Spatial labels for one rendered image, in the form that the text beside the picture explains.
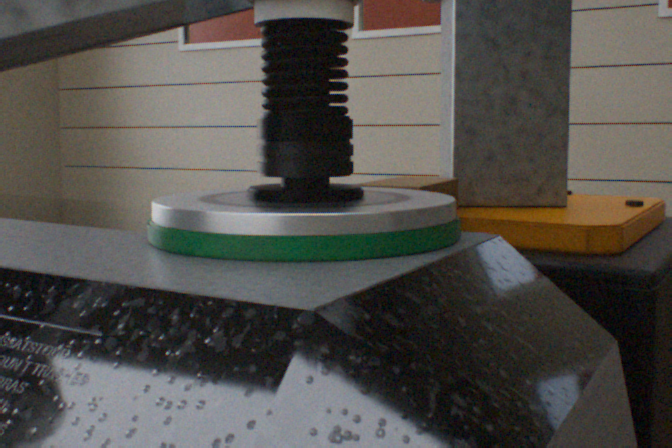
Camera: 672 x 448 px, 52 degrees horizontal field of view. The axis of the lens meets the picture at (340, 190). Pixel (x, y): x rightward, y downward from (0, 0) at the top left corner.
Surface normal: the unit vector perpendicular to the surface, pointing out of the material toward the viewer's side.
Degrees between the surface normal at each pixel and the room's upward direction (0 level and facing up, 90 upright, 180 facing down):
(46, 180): 90
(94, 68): 90
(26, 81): 90
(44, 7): 90
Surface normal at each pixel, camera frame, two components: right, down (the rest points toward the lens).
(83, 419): -0.33, -0.65
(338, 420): 0.19, -0.51
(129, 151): -0.44, 0.07
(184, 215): -0.63, 0.07
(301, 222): 0.04, 0.08
